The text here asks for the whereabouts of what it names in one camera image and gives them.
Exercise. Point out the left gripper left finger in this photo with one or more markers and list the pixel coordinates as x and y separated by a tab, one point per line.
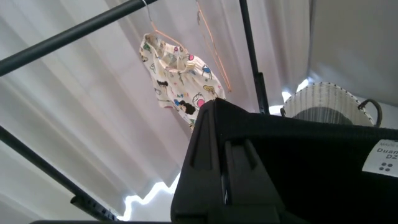
199	186

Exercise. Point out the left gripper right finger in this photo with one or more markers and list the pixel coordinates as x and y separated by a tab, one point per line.
248	189

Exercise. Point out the black garment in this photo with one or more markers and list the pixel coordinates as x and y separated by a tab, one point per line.
311	161

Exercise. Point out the cream printed garment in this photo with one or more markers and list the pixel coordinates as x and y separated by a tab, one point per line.
180	81

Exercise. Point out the white laundry basket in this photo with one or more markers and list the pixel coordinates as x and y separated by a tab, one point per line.
323	99

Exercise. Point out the black clothes rack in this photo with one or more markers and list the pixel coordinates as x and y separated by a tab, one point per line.
62	38

